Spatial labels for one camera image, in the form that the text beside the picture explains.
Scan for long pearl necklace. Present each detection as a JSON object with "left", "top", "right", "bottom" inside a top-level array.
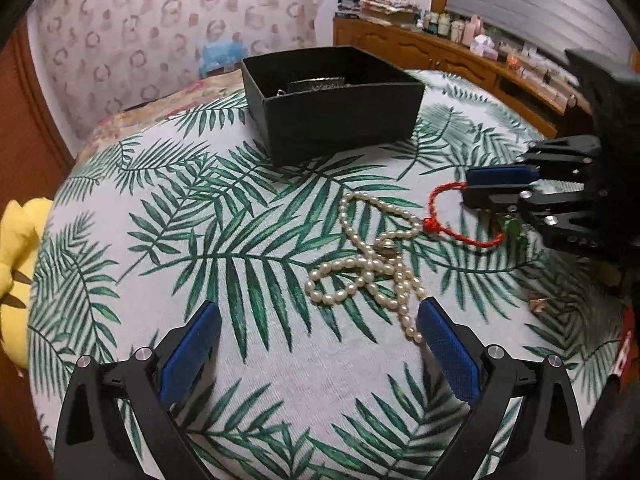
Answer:
[{"left": 305, "top": 192, "right": 431, "bottom": 346}]

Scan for red printed cloth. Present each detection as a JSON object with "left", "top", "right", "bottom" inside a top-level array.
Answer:
[{"left": 611, "top": 307, "right": 638, "bottom": 377}]

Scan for row of cosmetic bottles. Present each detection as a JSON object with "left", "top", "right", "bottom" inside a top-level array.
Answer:
[{"left": 420, "top": 7, "right": 468, "bottom": 41}]

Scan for ring pattern curtain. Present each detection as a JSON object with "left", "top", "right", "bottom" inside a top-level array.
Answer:
[{"left": 27, "top": 0, "right": 328, "bottom": 141}]

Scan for wooden sideboard cabinet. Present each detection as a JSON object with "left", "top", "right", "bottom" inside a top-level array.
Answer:
[{"left": 332, "top": 15, "right": 596, "bottom": 141}]

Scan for silver item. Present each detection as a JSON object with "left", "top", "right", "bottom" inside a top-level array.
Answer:
[{"left": 287, "top": 76, "right": 347, "bottom": 95}]

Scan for blue plastic bag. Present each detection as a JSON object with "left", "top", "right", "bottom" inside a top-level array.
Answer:
[{"left": 199, "top": 40, "right": 247, "bottom": 75}]

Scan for leaf print blanket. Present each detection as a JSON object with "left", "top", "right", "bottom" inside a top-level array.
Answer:
[{"left": 27, "top": 70, "right": 626, "bottom": 480}]

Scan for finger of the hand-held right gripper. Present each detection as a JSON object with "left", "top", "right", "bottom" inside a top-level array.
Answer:
[
  {"left": 462, "top": 182, "right": 593, "bottom": 256},
  {"left": 466, "top": 136, "right": 601, "bottom": 188}
]

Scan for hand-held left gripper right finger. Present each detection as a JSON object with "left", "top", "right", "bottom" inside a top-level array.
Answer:
[{"left": 416, "top": 296, "right": 586, "bottom": 480}]

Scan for red cord green pendant bracelet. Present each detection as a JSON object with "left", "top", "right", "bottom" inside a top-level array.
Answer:
[{"left": 425, "top": 183, "right": 526, "bottom": 250}]

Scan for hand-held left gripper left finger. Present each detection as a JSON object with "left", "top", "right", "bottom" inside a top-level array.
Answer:
[{"left": 52, "top": 300, "right": 223, "bottom": 480}]

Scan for cardboard box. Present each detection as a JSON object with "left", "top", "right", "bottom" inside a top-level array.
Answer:
[{"left": 367, "top": 7, "right": 418, "bottom": 23}]

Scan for floral bed sheet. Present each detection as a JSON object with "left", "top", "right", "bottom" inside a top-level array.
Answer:
[{"left": 75, "top": 72, "right": 251, "bottom": 161}]

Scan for pink tissue box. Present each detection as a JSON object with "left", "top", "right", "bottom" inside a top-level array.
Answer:
[{"left": 470, "top": 35, "right": 501, "bottom": 58}]

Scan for black box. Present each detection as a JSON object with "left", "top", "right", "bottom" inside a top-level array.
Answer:
[{"left": 241, "top": 46, "right": 426, "bottom": 167}]

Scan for yellow plush toy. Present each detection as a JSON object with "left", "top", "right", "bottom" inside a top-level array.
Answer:
[{"left": 0, "top": 197, "right": 53, "bottom": 368}]

